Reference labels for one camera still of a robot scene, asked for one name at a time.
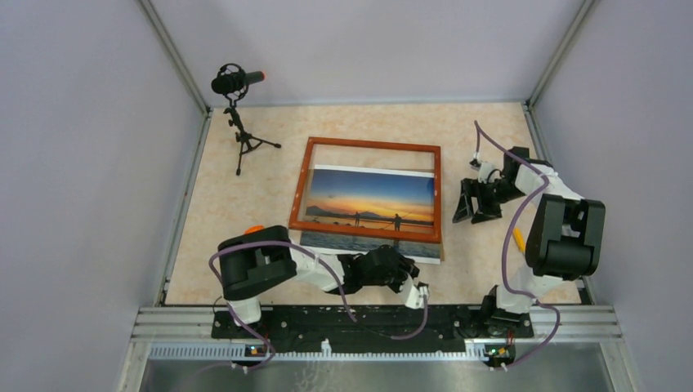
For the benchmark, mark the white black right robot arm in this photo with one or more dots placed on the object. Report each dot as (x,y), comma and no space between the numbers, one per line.
(563,244)

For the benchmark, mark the aluminium front rail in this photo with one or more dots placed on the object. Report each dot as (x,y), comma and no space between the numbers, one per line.
(185,333)

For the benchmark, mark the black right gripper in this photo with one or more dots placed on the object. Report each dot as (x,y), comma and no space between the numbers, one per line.
(472,188)

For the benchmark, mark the orange curved lego piece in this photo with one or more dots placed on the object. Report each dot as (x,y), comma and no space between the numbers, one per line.
(254,229)

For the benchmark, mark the black microphone tripod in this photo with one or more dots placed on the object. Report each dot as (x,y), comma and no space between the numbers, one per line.
(247,141)

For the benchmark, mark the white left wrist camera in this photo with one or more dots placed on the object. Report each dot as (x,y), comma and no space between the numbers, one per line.
(414,295)

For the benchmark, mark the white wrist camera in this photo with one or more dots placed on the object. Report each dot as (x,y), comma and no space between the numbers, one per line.
(414,295)
(483,168)

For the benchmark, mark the yellow handled screwdriver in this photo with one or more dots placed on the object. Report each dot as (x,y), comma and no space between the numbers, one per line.
(519,240)

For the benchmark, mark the sunset photo print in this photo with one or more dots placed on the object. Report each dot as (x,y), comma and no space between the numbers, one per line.
(368,206)

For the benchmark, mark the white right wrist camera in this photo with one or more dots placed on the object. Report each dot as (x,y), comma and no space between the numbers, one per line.
(483,168)

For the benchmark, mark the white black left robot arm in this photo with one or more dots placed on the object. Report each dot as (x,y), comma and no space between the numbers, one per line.
(255,262)

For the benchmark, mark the red wooden photo frame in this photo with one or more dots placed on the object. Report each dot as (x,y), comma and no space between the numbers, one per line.
(369,154)

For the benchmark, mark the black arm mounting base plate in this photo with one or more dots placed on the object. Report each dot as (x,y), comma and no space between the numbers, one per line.
(375,329)

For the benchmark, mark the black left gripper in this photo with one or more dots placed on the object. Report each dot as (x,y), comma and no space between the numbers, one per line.
(405,267)

